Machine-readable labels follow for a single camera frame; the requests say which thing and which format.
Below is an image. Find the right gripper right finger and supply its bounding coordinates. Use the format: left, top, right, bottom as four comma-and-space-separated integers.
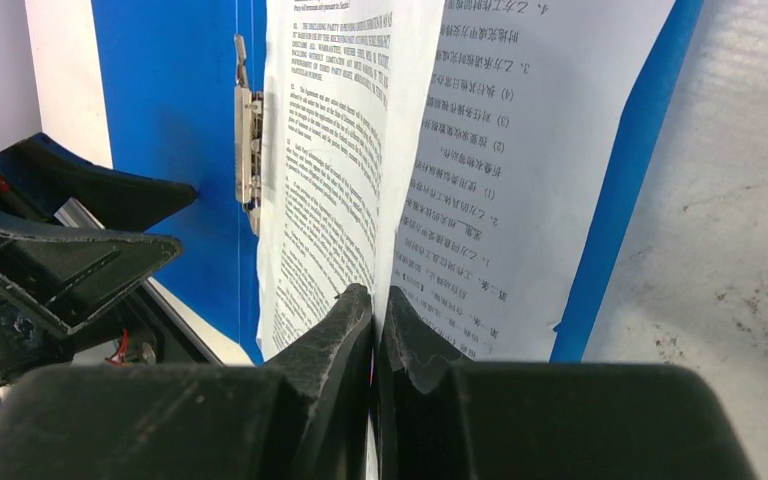
375, 286, 471, 479

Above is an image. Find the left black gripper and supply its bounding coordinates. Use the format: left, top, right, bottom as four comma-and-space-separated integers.
0, 133, 197, 338

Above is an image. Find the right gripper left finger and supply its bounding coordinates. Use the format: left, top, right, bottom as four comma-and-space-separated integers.
264, 283, 374, 479

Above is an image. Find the blue plastic folder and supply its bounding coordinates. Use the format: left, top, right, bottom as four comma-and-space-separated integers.
92, 1, 702, 364

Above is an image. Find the printed text paper sheet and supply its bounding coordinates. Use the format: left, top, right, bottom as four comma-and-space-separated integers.
257, 1, 443, 359

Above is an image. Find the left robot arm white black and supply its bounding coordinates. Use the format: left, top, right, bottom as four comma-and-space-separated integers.
0, 133, 210, 387

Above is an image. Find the metal folder clip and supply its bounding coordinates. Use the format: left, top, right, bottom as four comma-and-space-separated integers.
234, 33, 263, 236

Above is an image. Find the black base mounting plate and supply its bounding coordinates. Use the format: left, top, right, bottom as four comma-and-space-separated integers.
84, 281, 222, 366

